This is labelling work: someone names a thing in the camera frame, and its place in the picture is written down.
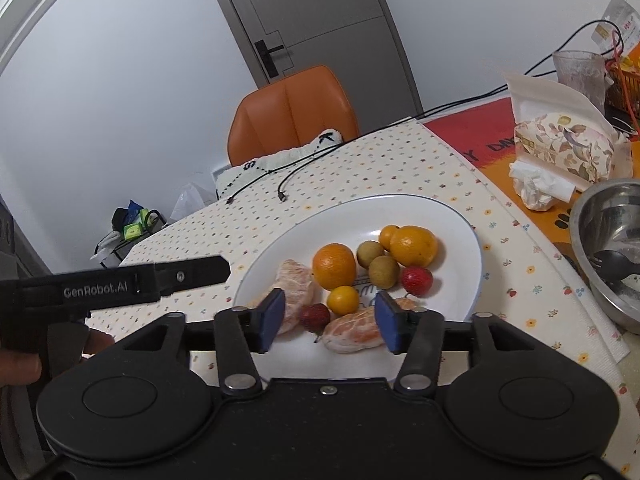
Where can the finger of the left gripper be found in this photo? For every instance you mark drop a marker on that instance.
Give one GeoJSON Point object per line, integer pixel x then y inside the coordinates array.
{"type": "Point", "coordinates": [178, 276]}

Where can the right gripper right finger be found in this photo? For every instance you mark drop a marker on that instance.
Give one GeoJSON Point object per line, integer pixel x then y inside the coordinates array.
{"type": "Point", "coordinates": [419, 336]}

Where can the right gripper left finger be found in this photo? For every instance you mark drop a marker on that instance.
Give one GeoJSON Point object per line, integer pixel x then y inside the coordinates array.
{"type": "Point", "coordinates": [240, 332]}

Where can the red strawberry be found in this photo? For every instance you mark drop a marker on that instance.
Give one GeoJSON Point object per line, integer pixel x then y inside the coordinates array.
{"type": "Point", "coordinates": [416, 281]}
{"type": "Point", "coordinates": [314, 318]}

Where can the small yellow kumquat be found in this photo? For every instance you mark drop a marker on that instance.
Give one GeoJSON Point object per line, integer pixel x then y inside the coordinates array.
{"type": "Point", "coordinates": [343, 300]}

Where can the orange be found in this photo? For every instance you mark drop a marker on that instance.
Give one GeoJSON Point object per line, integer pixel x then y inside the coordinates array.
{"type": "Point", "coordinates": [414, 246]}

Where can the large orange mandarin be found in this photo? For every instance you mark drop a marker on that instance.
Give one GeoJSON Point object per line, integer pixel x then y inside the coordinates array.
{"type": "Point", "coordinates": [334, 265]}

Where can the left hand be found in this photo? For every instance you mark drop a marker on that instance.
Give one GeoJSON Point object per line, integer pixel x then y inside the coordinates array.
{"type": "Point", "coordinates": [23, 369]}

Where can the white oval plate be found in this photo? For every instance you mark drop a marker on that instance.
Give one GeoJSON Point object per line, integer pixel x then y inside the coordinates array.
{"type": "Point", "coordinates": [457, 268]}

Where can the white plastic bag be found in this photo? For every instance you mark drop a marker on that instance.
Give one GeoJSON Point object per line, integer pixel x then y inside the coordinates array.
{"type": "Point", "coordinates": [192, 198]}

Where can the white black cushion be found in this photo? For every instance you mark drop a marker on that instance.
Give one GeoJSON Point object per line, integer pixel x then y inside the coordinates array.
{"type": "Point", "coordinates": [234, 178]}

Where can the small orange kumquat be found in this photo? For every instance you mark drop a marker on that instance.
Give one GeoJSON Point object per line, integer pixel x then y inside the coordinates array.
{"type": "Point", "coordinates": [386, 235]}

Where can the dotted white tablecloth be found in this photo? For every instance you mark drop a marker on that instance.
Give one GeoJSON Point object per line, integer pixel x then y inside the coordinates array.
{"type": "Point", "coordinates": [526, 281]}

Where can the crumpled white tissue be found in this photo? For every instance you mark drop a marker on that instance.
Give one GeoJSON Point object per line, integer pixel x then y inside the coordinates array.
{"type": "Point", "coordinates": [539, 189]}

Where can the orange leather chair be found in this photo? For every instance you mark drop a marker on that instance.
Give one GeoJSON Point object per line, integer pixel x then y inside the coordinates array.
{"type": "Point", "coordinates": [290, 113]}

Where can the red orange placemat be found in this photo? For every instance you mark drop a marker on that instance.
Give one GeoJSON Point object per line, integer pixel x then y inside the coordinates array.
{"type": "Point", "coordinates": [483, 134]}

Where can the stainless steel bowl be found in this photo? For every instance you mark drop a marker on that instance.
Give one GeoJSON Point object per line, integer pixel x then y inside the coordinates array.
{"type": "Point", "coordinates": [604, 233]}

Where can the floral tissue pack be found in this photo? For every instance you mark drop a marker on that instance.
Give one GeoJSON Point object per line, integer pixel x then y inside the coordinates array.
{"type": "Point", "coordinates": [567, 143]}

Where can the grey door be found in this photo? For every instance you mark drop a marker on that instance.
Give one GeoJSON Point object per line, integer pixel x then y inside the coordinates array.
{"type": "Point", "coordinates": [357, 39]}

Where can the clear plastic cup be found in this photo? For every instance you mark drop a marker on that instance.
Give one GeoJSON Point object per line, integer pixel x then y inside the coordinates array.
{"type": "Point", "coordinates": [584, 72]}

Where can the orange snack bag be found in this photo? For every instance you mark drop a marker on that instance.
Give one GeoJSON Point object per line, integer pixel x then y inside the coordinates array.
{"type": "Point", "coordinates": [624, 92]}

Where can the black wire rack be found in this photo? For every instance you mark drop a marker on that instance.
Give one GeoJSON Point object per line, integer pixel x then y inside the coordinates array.
{"type": "Point", "coordinates": [130, 226]}

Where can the black door handle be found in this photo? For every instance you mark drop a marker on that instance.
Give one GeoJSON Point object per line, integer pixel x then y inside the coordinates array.
{"type": "Point", "coordinates": [265, 56]}

